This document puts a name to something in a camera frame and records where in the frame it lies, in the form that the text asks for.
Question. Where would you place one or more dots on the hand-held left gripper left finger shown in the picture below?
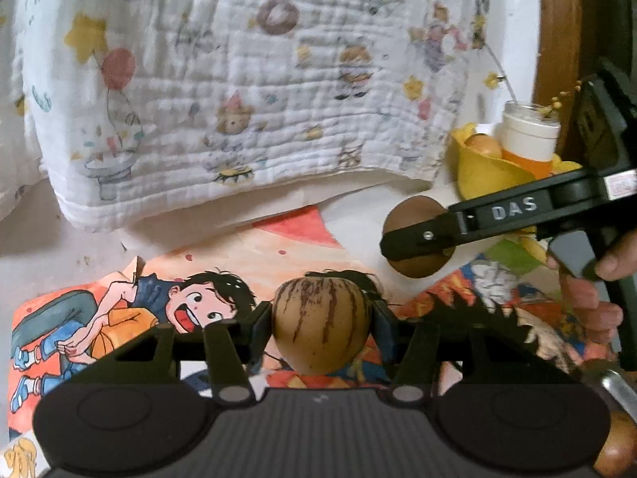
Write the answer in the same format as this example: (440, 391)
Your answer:
(260, 329)

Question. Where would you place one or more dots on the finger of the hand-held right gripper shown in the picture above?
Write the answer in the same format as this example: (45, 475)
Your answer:
(423, 236)

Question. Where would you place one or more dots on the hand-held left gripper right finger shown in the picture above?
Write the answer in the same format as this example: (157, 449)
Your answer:
(382, 331)

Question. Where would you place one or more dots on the round brown fruit with sticker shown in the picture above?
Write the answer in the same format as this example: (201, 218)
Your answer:
(418, 211)

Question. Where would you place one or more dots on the small striped pepino melon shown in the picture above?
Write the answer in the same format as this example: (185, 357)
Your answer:
(321, 326)

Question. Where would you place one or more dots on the person's right hand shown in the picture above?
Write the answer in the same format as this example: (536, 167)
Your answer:
(592, 308)

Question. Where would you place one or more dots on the white and orange jar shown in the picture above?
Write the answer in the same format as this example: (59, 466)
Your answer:
(528, 139)

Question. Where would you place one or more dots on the yellow bear poster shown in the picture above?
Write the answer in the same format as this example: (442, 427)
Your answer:
(517, 254)

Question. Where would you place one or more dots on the yellow plastic bowl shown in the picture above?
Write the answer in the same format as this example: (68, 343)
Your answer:
(490, 177)

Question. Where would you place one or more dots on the cartoon character poster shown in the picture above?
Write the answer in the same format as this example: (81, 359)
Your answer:
(149, 308)

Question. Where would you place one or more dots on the twig with yellow flowers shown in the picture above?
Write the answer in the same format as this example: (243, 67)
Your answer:
(507, 84)

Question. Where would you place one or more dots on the white printed blanket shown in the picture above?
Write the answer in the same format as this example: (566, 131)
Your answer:
(224, 84)

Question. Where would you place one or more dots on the brown pear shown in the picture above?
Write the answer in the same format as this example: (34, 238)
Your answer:
(619, 448)

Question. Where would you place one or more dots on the brown wooden frame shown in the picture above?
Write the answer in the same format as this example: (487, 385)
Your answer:
(560, 35)

